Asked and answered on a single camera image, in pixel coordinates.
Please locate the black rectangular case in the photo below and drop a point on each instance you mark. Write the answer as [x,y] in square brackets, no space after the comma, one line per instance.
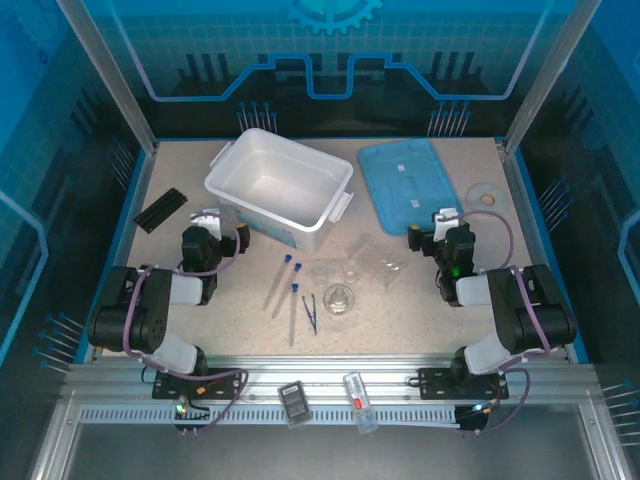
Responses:
[295,402]

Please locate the white plastic storage box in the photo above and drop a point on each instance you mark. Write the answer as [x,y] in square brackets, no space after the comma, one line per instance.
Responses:
[280,175]

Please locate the black rectangular tray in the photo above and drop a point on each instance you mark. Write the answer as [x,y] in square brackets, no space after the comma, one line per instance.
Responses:
[160,211]

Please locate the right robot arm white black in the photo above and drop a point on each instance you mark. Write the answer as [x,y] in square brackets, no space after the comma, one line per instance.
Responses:
[520,305]

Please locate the blue plastic tweezers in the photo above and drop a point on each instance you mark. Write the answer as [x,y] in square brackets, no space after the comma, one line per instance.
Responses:
[315,327]

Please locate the clear test tube blue cap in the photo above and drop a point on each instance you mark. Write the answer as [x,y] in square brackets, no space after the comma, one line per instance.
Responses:
[293,315]
[278,282]
[287,292]

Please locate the blue plastic box lid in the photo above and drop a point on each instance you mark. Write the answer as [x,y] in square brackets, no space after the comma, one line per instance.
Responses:
[405,180]

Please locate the clear acrylic test tube rack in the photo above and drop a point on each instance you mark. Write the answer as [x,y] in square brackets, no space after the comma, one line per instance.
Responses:
[375,260]

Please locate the black connector board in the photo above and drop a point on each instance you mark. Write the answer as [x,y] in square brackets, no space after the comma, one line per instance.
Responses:
[192,414]
[470,422]

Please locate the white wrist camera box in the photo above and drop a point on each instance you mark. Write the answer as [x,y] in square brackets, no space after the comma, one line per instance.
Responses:
[207,222]
[444,221]

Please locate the small clear glass beaker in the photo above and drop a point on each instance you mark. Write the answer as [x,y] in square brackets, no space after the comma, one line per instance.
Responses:
[352,275]

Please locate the clear tape roll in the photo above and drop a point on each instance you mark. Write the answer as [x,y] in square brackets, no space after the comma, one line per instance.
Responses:
[473,196]

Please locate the aluminium frame post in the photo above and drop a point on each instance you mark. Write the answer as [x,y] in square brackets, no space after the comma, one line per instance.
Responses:
[545,85]
[115,85]

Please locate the aluminium frame rail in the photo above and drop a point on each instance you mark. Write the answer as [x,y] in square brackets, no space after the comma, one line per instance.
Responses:
[320,365]

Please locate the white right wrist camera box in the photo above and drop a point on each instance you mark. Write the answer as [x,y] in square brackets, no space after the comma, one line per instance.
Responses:
[444,221]

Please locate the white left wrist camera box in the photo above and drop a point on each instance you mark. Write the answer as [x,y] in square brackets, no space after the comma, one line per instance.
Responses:
[207,222]

